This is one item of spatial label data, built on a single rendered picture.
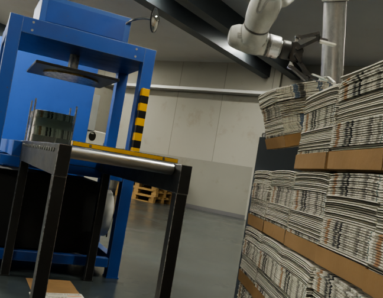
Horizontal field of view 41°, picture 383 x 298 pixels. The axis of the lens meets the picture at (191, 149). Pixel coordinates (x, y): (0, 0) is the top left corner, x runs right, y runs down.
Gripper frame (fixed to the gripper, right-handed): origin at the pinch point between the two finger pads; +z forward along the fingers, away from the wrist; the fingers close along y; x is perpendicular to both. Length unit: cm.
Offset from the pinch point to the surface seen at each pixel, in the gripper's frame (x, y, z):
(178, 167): -13, 56, -47
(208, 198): -924, 115, 63
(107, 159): -5, 60, -76
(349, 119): 84, 34, -15
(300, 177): 53, 49, -14
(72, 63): -157, 5, -131
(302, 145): 50, 40, -15
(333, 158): 80, 44, -15
